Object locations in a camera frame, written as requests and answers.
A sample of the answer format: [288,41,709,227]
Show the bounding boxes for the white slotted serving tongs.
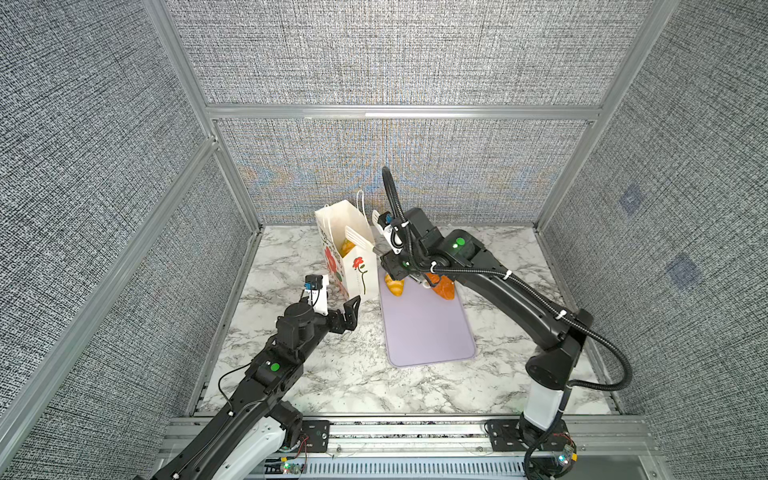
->
[343,209,439,289]

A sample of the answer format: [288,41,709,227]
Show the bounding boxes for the white paper bag red flower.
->
[315,190,379,301]

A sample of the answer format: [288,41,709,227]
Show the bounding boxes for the striped croissant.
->
[384,274,406,297]

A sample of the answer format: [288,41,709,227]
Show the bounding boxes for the twisted golden bread roll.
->
[339,239,357,258]

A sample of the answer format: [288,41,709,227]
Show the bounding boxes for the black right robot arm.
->
[372,208,592,446]

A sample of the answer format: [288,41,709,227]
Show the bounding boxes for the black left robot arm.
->
[153,296,361,479]

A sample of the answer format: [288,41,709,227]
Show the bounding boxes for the reddish brown croissant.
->
[425,273,455,301]

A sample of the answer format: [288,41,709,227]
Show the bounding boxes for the lavender plastic tray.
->
[379,270,476,368]

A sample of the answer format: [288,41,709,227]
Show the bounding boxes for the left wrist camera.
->
[304,274,329,315]

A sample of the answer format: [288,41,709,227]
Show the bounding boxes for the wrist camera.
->
[304,274,329,315]
[372,210,404,254]

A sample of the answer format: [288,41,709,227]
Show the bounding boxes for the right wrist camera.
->
[372,210,404,254]

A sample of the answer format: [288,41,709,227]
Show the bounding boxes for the black corrugated cable conduit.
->
[381,166,634,480]

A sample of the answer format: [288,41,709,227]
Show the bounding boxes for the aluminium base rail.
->
[154,414,673,479]

